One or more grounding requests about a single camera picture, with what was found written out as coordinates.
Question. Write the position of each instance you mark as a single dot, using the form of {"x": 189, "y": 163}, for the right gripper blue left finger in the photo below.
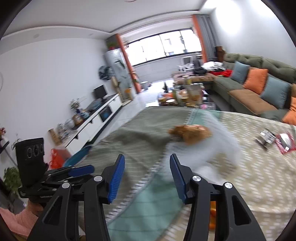
{"x": 114, "y": 177}

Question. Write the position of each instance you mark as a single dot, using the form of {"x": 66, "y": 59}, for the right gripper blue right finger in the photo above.
{"x": 178, "y": 178}

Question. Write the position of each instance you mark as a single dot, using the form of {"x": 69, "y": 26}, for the white foam wrap sheet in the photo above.
{"x": 198, "y": 156}

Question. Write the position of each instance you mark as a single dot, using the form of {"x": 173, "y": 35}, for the gold foil wrapper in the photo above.
{"x": 191, "y": 134}

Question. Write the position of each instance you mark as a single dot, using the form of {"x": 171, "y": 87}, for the orange peel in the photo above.
{"x": 212, "y": 223}

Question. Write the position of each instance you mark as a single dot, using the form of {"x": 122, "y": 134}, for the teal plastic trash bin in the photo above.
{"x": 77, "y": 157}

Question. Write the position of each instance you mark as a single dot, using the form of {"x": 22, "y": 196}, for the small white trash can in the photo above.
{"x": 145, "y": 85}

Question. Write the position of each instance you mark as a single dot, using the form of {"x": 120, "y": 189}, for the person's left hand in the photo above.
{"x": 34, "y": 208}

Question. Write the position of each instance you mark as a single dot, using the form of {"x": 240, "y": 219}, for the orange plastic bag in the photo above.
{"x": 58, "y": 157}

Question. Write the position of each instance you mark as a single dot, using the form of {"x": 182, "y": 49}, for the black plant stand shelf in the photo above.
{"x": 5, "y": 142}

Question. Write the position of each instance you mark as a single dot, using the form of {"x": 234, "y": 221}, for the white black tv cabinet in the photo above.
{"x": 88, "y": 130}

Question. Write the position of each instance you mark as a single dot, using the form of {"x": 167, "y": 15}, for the cluttered coffee table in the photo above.
{"x": 192, "y": 91}

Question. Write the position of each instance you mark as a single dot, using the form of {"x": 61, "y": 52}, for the potted tall green plant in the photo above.
{"x": 124, "y": 80}

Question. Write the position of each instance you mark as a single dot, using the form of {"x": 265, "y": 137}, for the small black monitor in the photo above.
{"x": 100, "y": 92}

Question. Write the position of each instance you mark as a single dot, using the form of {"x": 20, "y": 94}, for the blue garment on rack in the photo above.
{"x": 105, "y": 73}

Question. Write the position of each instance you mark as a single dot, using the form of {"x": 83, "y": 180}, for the red white snack packet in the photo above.
{"x": 285, "y": 142}

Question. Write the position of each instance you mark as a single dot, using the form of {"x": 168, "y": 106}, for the white office chair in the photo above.
{"x": 186, "y": 64}

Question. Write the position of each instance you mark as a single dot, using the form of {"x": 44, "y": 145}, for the pile of clothes on sofa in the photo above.
{"x": 215, "y": 68}

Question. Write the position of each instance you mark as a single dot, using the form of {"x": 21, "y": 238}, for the white standing air conditioner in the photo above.
{"x": 113, "y": 55}

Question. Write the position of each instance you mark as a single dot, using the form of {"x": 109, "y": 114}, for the teal cushion far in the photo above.
{"x": 240, "y": 72}

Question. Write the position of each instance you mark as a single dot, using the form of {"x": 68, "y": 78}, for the teal cushion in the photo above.
{"x": 275, "y": 92}
{"x": 240, "y": 72}

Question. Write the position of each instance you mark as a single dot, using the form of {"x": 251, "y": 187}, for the orange cushion far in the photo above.
{"x": 256, "y": 80}

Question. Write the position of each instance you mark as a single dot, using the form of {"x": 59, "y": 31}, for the orange cushion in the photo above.
{"x": 290, "y": 117}
{"x": 256, "y": 80}

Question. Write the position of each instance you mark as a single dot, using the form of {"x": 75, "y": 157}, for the orange cushion near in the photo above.
{"x": 290, "y": 117}

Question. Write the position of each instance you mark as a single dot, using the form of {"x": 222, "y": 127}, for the teal cushion near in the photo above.
{"x": 275, "y": 92}

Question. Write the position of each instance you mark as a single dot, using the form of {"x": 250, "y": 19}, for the left orange curtain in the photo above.
{"x": 132, "y": 73}

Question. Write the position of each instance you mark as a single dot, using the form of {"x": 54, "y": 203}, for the right orange grey curtain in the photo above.
{"x": 207, "y": 35}

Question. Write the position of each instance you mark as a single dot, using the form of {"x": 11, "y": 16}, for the window with black frame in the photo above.
{"x": 163, "y": 45}

